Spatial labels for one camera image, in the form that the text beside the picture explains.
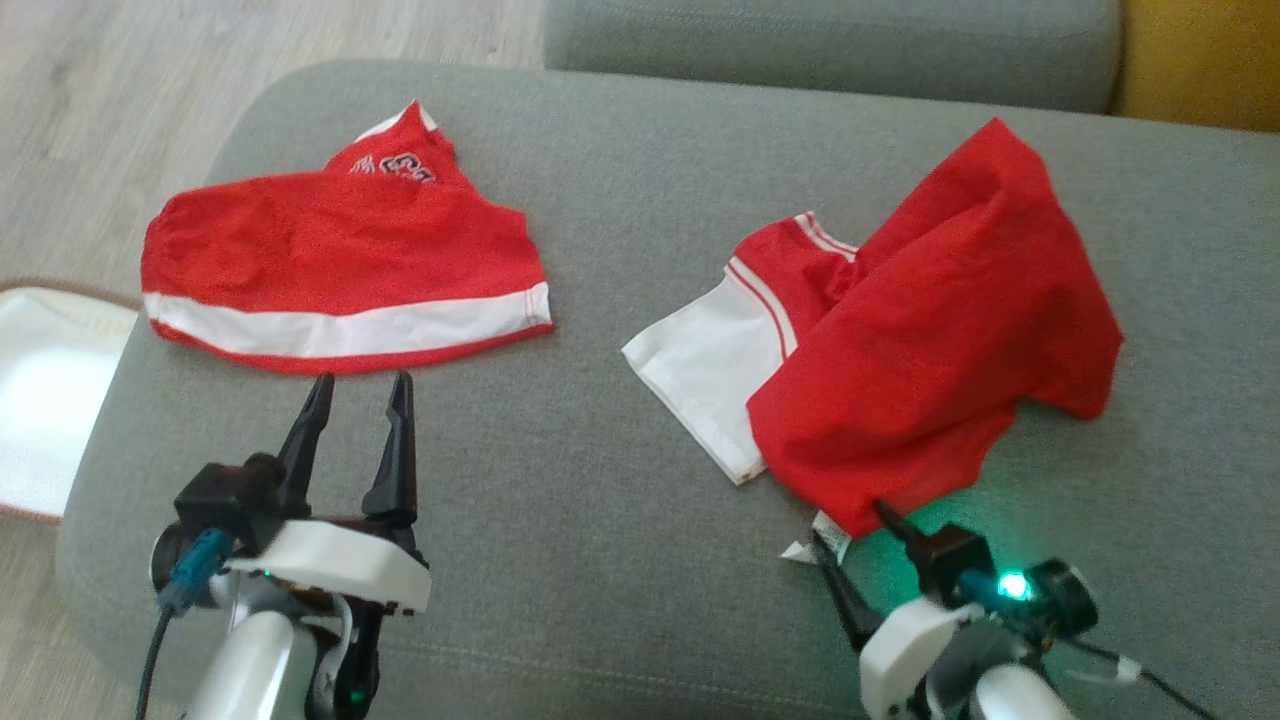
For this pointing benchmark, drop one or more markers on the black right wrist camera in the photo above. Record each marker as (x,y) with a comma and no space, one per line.
(950,560)

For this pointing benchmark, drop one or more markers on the large grey sofa seat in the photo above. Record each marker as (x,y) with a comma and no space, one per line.
(620,520)

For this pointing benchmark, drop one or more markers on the white laundry basket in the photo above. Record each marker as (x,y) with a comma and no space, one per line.
(50,390)

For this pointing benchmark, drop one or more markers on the red and white jersey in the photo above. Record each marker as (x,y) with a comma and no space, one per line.
(940,340)

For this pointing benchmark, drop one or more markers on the grey sofa seat cushion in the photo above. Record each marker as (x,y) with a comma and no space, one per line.
(830,50)

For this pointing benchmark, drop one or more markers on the red shorts with number print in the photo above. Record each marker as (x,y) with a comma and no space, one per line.
(340,250)

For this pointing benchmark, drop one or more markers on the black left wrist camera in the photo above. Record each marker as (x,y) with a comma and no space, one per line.
(225,495)

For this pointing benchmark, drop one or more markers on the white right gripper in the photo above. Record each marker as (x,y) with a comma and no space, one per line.
(900,650)

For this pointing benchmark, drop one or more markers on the yellow sofa backrest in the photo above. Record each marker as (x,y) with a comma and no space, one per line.
(1200,60)

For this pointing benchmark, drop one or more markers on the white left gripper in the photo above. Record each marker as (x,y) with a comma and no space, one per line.
(340,560)

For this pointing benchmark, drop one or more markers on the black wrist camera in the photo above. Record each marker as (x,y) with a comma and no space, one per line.
(950,560)
(225,495)

